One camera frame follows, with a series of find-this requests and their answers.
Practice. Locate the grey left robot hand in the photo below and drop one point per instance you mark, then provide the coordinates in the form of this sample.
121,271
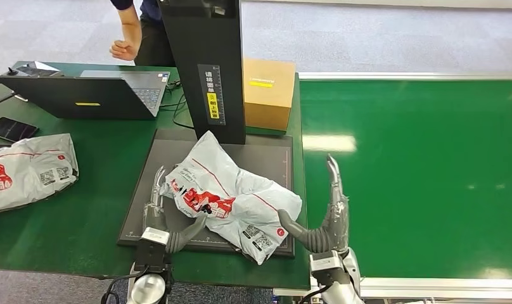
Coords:
155,216

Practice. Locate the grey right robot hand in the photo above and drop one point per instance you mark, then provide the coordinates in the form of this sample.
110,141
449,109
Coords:
338,226

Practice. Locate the person's hand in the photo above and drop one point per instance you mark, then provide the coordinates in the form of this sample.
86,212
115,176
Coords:
123,50

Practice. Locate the white courier bag red print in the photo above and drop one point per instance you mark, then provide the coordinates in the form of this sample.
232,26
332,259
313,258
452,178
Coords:
239,197
29,172

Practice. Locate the person's forearm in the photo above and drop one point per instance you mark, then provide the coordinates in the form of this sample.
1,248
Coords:
132,29

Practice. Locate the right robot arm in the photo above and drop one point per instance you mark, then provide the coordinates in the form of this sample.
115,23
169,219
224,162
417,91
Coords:
344,296

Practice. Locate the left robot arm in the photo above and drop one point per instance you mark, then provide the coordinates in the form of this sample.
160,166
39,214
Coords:
147,291

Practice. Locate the black inbound scanner machine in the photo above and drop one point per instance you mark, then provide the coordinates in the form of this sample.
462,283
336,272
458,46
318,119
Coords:
205,63

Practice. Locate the green conveyor belt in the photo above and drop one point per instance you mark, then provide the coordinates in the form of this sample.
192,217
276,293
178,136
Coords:
415,176

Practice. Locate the brown cardboard box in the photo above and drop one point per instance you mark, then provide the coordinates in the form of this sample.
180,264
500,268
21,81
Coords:
267,90

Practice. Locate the person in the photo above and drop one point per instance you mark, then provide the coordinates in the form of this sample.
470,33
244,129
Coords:
155,38

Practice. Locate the dark grey laptop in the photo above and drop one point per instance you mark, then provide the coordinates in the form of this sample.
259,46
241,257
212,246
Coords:
71,96

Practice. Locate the green table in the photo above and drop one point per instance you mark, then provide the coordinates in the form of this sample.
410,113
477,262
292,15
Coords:
96,176

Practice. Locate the black smartphone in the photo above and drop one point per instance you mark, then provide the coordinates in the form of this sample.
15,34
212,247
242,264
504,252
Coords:
11,129

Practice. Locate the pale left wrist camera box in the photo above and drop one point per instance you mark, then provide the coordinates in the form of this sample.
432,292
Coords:
154,245

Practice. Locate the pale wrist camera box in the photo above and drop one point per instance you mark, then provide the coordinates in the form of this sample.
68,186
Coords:
326,264
154,245

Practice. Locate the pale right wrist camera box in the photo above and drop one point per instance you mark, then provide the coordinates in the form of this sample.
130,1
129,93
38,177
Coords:
326,264

